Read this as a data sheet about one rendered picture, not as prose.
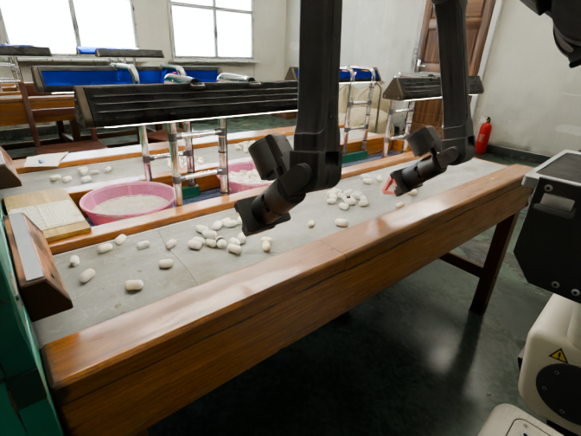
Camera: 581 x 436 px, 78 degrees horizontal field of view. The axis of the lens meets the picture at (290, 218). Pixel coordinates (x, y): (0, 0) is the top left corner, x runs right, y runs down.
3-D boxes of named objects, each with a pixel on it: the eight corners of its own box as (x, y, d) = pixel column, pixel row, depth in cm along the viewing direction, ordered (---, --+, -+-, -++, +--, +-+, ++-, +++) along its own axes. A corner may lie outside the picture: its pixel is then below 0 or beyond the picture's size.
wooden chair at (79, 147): (57, 223, 254) (22, 87, 215) (47, 203, 284) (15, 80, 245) (123, 209, 280) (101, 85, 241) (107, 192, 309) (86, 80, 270)
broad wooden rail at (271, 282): (526, 208, 163) (539, 168, 155) (78, 471, 56) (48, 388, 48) (499, 199, 171) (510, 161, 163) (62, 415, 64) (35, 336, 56)
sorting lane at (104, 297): (507, 170, 165) (509, 166, 164) (42, 358, 58) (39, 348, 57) (446, 155, 185) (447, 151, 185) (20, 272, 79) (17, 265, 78)
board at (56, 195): (92, 231, 88) (91, 227, 87) (17, 249, 79) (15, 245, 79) (64, 190, 111) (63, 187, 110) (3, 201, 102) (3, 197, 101)
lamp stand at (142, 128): (200, 195, 135) (191, 67, 116) (146, 208, 123) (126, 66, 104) (179, 181, 148) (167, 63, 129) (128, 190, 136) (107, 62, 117)
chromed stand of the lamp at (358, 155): (367, 157, 192) (379, 67, 173) (341, 163, 180) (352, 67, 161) (341, 150, 205) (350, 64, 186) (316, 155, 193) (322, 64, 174)
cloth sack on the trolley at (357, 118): (397, 143, 427) (402, 110, 411) (360, 152, 379) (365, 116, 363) (358, 134, 462) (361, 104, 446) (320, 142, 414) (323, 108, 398)
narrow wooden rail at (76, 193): (392, 153, 210) (395, 134, 206) (13, 240, 104) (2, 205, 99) (384, 150, 214) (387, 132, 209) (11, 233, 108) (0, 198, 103)
